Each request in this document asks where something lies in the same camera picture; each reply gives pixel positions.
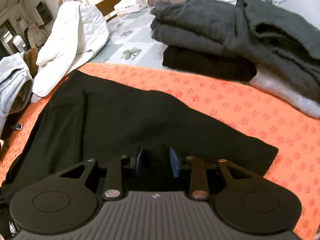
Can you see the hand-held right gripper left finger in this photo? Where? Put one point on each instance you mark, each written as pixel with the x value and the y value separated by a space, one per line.
pixel 140 161

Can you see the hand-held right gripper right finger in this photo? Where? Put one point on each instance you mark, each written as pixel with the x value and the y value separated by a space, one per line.
pixel 175 162

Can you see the black t-shirt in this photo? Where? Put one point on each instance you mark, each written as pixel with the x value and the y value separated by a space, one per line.
pixel 112 120

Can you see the orange floral tablecloth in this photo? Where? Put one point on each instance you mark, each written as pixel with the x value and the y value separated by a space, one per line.
pixel 237 110

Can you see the black folded garment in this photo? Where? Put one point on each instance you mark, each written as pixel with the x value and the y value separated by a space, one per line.
pixel 207 65

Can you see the leaf-patterned table cover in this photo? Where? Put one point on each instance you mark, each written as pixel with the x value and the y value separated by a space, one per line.
pixel 140 37

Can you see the light grey folded garment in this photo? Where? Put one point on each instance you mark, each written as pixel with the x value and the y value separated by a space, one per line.
pixel 287 95

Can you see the white quilted pad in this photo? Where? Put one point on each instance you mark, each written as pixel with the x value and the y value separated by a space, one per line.
pixel 75 35

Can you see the dark grey folded garment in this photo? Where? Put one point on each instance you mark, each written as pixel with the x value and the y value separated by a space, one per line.
pixel 200 22
pixel 282 42

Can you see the light blue jeans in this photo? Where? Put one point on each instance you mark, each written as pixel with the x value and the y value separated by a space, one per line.
pixel 12 80

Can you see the white tissue box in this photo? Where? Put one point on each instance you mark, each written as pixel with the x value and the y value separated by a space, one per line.
pixel 127 6

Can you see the wooden chair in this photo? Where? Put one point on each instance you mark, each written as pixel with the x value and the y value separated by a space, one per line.
pixel 107 7

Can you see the hanging beige jacket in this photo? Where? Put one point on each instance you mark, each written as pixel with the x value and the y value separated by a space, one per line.
pixel 36 35

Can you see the wall television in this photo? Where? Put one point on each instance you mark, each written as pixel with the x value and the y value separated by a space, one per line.
pixel 43 12

